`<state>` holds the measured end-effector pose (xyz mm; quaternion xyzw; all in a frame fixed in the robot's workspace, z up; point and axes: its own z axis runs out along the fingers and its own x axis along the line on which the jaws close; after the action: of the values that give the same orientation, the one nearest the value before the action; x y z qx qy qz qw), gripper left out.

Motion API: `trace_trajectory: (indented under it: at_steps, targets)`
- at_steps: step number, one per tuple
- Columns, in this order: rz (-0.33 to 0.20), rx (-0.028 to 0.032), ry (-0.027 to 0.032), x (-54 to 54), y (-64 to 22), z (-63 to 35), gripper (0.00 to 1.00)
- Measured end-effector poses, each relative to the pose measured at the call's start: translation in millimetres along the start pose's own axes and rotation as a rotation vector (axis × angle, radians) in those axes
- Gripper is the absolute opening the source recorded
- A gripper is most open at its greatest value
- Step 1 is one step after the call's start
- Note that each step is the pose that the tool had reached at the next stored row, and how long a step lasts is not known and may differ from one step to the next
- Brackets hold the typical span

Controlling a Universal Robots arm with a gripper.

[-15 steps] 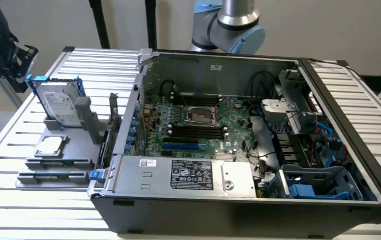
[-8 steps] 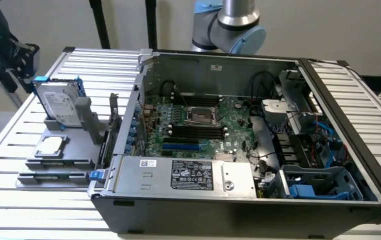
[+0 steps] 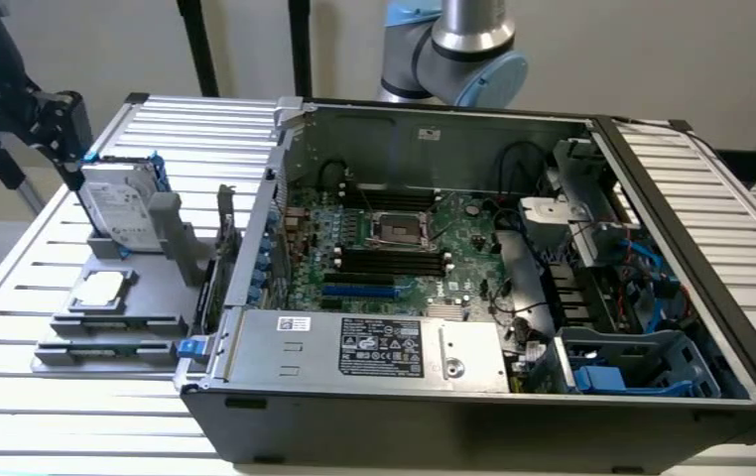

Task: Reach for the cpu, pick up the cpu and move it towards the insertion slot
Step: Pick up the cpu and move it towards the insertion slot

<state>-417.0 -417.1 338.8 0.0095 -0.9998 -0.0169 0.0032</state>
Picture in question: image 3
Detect silver CPU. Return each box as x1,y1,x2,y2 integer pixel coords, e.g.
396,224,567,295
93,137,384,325
79,272,129,304

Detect black RAM slot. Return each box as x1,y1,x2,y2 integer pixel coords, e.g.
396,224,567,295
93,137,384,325
343,199,437,207
340,246,449,256
340,252,449,262
344,194,438,202
339,266,449,277
339,259,449,270
344,189,438,197

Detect CPU socket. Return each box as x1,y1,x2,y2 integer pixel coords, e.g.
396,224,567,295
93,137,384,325
364,210,435,248

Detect blue expansion slot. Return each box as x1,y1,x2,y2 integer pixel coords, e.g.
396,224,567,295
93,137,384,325
322,284,398,298

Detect hard disk drive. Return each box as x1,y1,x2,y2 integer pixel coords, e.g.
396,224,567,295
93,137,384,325
81,153,168,260

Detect silver hard disk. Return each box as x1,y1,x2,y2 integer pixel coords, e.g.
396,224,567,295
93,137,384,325
77,163,155,248

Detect thick black tripod leg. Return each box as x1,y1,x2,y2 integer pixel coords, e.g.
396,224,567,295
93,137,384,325
175,0,223,98

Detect graphics card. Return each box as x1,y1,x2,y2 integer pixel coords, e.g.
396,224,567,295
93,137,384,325
196,182,247,335

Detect green RAM stick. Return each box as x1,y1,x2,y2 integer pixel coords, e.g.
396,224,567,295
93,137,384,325
64,348,145,360
71,320,149,331

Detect grey parts rack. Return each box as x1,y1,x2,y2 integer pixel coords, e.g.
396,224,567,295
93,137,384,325
31,191,247,380

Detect thin black tripod leg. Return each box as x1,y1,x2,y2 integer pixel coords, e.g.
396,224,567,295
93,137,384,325
286,0,316,98

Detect blue case latch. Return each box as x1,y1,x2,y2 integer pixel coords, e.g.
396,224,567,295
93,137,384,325
177,336,211,359

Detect silver power supply unit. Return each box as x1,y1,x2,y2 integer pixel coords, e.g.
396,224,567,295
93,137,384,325
226,309,513,395

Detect green motherboard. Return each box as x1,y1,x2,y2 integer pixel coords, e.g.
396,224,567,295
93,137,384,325
270,187,510,319

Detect small silver chipset heatsink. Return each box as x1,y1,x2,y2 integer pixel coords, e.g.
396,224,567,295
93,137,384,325
425,302,473,319

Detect silver air shroud panel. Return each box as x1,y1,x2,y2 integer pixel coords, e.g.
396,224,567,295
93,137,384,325
494,229,558,339

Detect grey metal drive cage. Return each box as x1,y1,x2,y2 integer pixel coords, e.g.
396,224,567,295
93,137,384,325
519,138,645,269

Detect black open PC case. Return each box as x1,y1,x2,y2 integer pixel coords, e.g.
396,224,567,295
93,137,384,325
175,96,756,467

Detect blue plastic disk bay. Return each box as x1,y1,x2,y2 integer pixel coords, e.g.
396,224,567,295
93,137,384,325
553,325,713,399

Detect short black looped wire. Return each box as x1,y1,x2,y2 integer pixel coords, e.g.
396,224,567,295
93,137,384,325
316,158,354,192

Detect long black looped wire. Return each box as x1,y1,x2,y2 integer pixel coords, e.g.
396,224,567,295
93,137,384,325
495,140,554,200

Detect blue data wire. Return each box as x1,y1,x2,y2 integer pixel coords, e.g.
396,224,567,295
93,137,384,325
620,237,690,334

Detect black cable on table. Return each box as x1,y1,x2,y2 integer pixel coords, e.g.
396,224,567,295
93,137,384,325
614,115,753,190

